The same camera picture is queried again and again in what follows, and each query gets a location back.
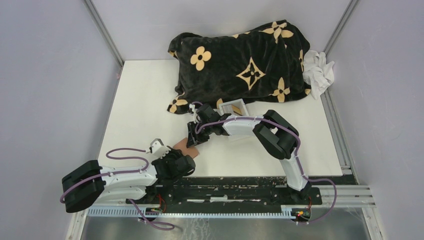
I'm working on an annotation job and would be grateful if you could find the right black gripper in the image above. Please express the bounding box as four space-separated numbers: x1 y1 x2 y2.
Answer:
187 121 213 149

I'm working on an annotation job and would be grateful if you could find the purple cable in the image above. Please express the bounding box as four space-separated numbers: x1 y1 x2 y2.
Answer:
59 148 176 231
190 101 338 224

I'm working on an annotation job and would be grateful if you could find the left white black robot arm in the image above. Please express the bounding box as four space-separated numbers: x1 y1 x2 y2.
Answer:
59 145 199 213

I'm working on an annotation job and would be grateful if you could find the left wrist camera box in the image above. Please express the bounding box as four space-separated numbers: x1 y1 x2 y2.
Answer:
149 138 171 158

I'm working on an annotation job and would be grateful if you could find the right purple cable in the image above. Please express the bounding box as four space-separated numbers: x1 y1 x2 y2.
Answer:
190 101 338 224

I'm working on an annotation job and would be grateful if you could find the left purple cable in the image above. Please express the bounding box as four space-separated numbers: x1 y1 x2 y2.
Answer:
59 148 176 231

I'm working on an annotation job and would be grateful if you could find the white plastic card tray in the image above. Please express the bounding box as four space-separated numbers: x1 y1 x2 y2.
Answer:
217 98 249 116

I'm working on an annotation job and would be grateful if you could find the tan leather card holder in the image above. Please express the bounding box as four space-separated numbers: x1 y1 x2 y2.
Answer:
172 137 200 159

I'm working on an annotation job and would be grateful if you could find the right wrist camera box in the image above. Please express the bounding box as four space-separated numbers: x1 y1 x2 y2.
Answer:
188 101 203 115

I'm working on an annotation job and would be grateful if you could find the black floral plush blanket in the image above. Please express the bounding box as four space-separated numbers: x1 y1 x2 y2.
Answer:
167 20 312 115

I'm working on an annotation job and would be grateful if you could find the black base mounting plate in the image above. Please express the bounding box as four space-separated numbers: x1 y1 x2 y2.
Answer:
135 176 323 214

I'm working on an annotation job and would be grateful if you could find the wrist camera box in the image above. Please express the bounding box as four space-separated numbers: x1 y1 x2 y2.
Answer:
188 101 203 115
149 138 171 158

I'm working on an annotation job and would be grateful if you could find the light blue slotted rail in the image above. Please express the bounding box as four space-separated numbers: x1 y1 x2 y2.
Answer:
86 206 294 220

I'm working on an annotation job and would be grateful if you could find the white crumpled cloth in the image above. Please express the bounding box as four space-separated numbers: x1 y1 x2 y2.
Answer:
303 50 335 100

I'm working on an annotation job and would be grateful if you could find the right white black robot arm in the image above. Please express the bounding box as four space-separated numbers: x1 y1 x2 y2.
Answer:
186 102 309 204

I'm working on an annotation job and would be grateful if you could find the stack of credit cards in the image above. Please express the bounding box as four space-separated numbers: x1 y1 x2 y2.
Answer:
222 104 243 116

